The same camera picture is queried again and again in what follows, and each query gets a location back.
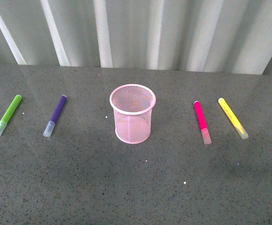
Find pink highlighter pen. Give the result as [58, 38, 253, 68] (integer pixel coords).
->
[193, 101, 212, 145]

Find purple highlighter pen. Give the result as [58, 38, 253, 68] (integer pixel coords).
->
[43, 95, 67, 137]

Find pink mesh pen cup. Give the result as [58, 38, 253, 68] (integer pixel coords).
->
[110, 84, 156, 144]

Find yellow highlighter pen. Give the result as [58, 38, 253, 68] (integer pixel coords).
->
[218, 98, 249, 139]

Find green highlighter pen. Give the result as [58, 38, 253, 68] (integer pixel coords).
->
[0, 95, 22, 136]

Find white pleated curtain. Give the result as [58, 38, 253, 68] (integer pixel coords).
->
[0, 0, 272, 75]

